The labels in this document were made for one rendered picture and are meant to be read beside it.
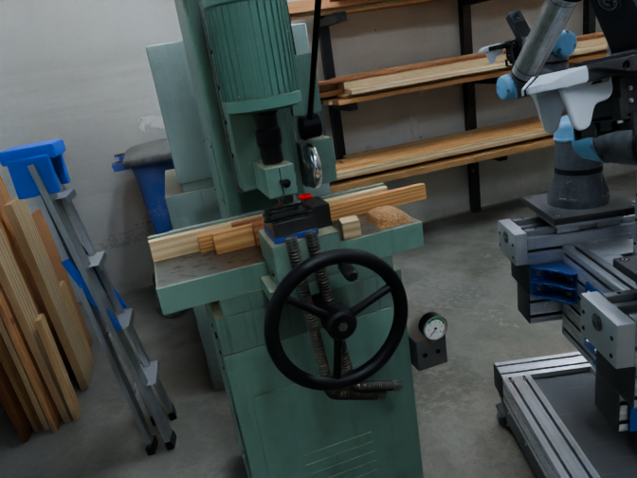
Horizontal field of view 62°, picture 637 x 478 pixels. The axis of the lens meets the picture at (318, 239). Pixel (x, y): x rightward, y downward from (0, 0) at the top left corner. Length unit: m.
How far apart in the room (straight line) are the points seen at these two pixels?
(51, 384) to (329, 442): 1.43
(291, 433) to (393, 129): 2.81
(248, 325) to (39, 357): 1.41
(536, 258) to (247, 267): 0.79
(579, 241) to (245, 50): 0.98
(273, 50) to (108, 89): 2.43
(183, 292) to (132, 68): 2.51
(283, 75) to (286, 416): 0.77
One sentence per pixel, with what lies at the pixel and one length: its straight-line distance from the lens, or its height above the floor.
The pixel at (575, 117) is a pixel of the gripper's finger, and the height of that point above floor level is 1.20.
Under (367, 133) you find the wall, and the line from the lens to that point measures 3.76.
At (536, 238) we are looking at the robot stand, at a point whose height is 0.75.
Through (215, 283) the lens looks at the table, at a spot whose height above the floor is 0.88.
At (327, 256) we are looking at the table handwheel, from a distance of 0.96.
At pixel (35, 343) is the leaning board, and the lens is 2.43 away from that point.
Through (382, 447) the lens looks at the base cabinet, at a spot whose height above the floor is 0.33.
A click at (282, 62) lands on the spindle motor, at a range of 1.17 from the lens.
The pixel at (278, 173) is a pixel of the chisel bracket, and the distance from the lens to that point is 1.21.
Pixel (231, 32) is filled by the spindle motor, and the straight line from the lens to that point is 1.16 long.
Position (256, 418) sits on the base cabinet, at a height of 0.53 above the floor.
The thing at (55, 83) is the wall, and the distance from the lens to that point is 3.55.
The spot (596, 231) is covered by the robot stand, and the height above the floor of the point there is 0.75.
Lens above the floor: 1.29
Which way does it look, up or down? 19 degrees down
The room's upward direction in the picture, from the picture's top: 9 degrees counter-clockwise
